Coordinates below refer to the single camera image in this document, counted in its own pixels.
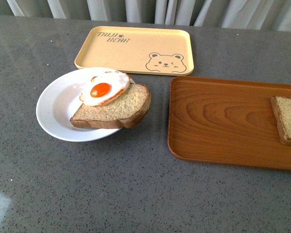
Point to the fried egg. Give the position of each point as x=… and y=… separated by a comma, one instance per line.
x=105, y=88

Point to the grey white curtain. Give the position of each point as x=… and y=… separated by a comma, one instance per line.
x=274, y=15

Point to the bread slice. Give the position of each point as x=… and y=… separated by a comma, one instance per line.
x=126, y=111
x=282, y=110

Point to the white round plate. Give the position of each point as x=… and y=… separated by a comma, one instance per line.
x=60, y=100

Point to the yellow bear tray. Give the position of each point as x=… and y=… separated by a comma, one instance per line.
x=138, y=50

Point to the brown wooden tray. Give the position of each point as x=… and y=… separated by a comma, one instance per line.
x=226, y=122

